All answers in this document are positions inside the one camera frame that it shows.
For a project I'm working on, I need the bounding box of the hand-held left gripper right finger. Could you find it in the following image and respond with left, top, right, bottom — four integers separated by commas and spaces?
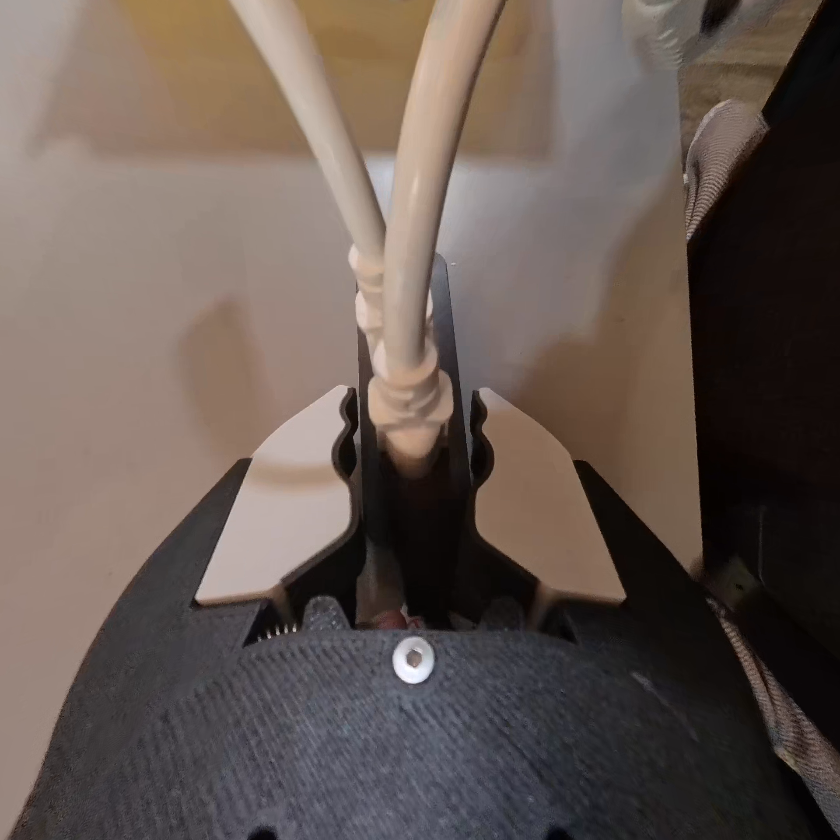
458, 386, 628, 613

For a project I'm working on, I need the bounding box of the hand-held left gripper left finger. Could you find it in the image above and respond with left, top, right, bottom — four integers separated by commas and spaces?
196, 386, 366, 626

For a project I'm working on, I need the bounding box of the black power adapter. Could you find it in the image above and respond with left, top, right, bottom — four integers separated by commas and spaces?
356, 252, 473, 624

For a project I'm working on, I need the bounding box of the white cable with warning label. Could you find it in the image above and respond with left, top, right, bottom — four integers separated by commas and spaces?
367, 0, 509, 480

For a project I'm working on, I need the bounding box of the white desk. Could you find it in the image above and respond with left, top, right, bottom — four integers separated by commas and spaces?
0, 0, 703, 723

